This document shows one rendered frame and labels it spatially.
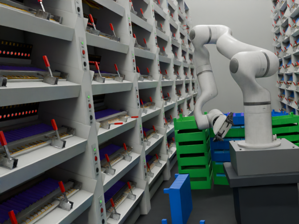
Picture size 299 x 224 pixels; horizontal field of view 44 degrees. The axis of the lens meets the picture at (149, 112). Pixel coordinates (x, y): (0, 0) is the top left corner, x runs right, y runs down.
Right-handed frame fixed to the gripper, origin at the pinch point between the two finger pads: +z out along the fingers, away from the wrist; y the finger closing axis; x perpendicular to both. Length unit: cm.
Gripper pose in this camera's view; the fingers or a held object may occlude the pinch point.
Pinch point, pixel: (225, 130)
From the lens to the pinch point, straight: 177.9
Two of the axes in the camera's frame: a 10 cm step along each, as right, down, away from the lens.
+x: -8.7, -4.9, -0.9
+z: -0.2, 2.1, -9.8
